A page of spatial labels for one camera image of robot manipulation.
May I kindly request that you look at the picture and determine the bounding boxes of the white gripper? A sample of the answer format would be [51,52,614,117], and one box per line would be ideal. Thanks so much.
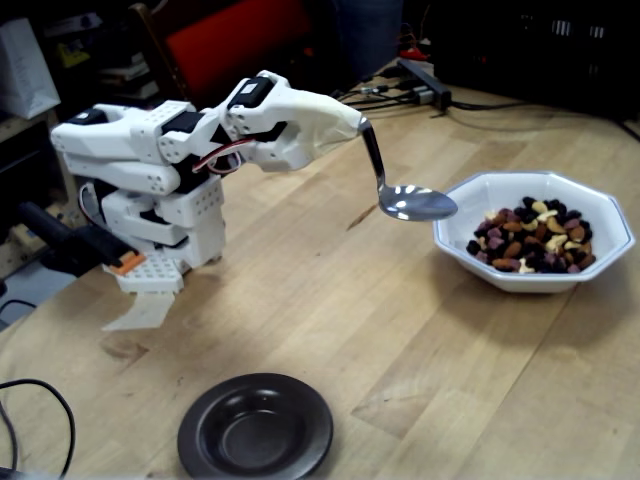
[223,70,362,174]

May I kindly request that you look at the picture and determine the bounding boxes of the metal spoon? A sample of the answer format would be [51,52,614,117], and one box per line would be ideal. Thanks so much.
[360,117,459,222]

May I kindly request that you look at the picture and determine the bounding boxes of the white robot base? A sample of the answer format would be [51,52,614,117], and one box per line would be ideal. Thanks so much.
[78,182,194,296]

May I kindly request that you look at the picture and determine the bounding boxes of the white octagonal bowl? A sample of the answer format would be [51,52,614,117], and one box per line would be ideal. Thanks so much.
[431,170,632,294]

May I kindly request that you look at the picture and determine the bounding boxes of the brown round plate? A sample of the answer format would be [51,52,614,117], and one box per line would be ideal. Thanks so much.
[176,372,335,480]

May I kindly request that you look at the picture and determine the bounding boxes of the dark blue fabric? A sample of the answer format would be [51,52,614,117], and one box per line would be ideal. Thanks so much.
[327,0,406,84]

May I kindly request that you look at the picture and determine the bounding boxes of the red chair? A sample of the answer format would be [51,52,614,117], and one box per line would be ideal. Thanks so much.
[128,0,326,109]

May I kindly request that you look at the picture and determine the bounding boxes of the red alligator clips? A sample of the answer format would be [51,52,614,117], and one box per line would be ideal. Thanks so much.
[397,24,434,61]

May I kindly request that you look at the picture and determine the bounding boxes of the stack of books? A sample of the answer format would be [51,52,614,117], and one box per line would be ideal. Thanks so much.
[97,49,164,101]

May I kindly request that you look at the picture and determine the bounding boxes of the black plastic crate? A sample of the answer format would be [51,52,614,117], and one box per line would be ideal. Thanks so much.
[432,0,640,121]

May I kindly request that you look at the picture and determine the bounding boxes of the cream tape strip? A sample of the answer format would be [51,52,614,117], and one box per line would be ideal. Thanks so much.
[102,291,176,332]

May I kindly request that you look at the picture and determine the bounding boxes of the mixed nuts and dried fruit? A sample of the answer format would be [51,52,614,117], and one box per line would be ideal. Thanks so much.
[465,196,597,275]

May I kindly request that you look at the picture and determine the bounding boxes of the yellow package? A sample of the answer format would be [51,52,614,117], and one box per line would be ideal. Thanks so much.
[55,42,92,69]

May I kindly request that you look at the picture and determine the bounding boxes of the wooden shelf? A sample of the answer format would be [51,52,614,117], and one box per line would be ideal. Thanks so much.
[0,107,81,281]

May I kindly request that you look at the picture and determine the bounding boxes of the black bar clamp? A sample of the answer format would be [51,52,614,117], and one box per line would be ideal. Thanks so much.
[17,201,147,275]

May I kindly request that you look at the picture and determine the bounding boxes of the white cardboard box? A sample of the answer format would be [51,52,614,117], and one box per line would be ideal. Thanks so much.
[0,18,62,120]

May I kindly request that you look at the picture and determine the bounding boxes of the cable with silver plug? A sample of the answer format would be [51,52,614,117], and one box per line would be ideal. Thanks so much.
[339,84,401,101]

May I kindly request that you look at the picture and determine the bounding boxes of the long black cable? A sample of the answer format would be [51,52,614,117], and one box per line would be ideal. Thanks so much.
[0,378,77,476]

